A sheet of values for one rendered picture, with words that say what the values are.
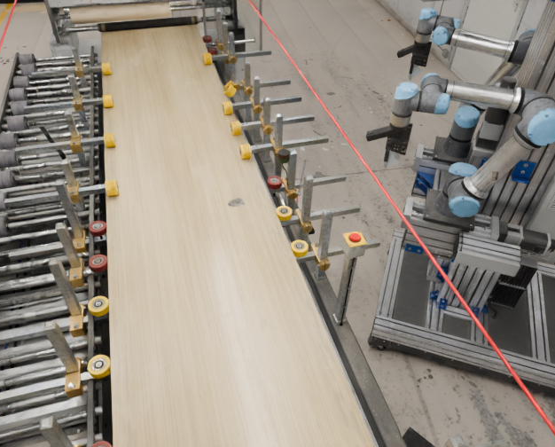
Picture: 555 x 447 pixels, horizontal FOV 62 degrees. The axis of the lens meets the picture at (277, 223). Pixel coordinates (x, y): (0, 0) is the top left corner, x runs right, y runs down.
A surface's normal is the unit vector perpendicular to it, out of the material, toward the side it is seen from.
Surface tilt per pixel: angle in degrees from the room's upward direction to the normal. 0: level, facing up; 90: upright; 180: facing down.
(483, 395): 0
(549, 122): 84
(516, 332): 0
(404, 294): 0
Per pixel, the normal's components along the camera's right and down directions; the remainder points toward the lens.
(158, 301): 0.02, -0.73
